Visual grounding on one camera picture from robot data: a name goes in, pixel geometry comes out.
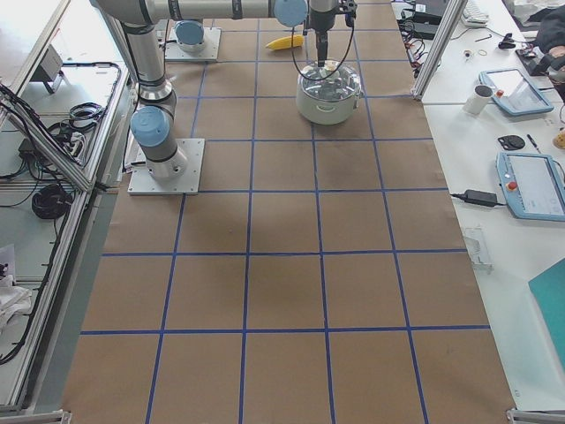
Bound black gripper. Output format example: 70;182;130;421
308;17;335;67

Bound yellow corn cob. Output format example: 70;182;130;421
265;34;305;51

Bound glass pot lid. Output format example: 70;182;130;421
298;60;362;102

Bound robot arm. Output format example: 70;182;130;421
167;20;204;54
93;0;356;183

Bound mint green pot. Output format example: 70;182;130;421
296;76;364;125

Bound white mug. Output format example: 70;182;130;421
463;84;493;116

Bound far blue teach pendant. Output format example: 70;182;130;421
478;68;554;117

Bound blue teach pendant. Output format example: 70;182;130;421
495;152;564;222
478;68;554;117

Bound black round case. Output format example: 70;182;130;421
497;134;525;151

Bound black power adapter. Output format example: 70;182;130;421
463;189;499;208

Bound black pen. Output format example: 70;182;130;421
526;134;541;154

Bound clear plastic holder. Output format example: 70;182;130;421
462;226;493;274

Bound near blue teach pendant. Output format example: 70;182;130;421
495;152;564;222

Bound teal board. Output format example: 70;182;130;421
529;260;565;366

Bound white crumpled cloth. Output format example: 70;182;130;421
1;275;32;330

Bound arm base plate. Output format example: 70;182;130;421
165;27;222;62
128;139;205;195

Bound aluminium frame post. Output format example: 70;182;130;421
411;0;466;100

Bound coiled black cables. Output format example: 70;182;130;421
30;183;74;220

